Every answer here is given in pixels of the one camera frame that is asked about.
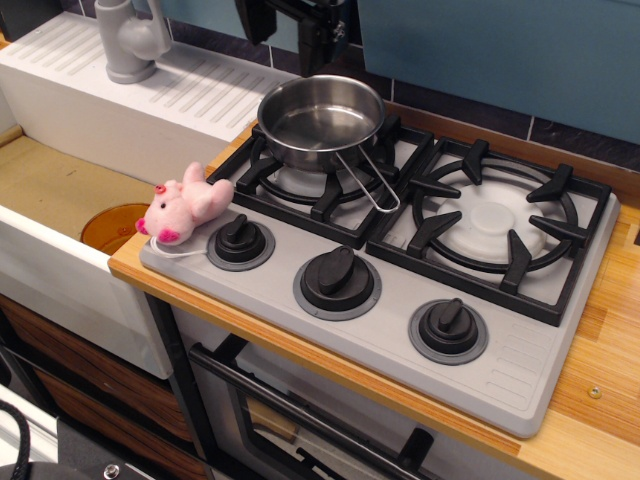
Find white sink unit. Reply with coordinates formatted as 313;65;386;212
1;13;289;379

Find black left stove knob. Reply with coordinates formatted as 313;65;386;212
206;214;276;272

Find black oven door handle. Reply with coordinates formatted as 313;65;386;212
188;334;433;480

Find black right burner grate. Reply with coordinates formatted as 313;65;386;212
366;138;614;326

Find black braided cable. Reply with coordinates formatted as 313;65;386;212
0;399;34;480

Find grey toy stove top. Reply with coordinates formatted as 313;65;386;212
140;116;620;437

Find stainless steel pan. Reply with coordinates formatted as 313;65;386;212
257;75;400;214

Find black left burner grate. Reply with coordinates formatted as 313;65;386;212
208;113;434;249

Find wooden drawer front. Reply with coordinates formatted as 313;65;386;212
1;297;212;479

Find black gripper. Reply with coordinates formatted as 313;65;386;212
235;0;350;78

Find black middle stove knob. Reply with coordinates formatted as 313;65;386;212
293;246;382;322

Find orange plastic bowl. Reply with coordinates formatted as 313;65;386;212
81;203;149;255

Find grey toy faucet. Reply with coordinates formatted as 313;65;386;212
94;0;172;84

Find white oven door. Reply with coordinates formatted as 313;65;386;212
173;309;528;479

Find black right stove knob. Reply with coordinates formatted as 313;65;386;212
408;298;489;366

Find black burner grate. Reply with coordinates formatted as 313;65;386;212
366;138;614;326
208;113;434;249

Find pink stuffed pig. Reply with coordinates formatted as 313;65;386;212
135;162;234;246

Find black stove knob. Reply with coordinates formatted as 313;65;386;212
293;246;382;322
408;298;489;366
206;214;276;272

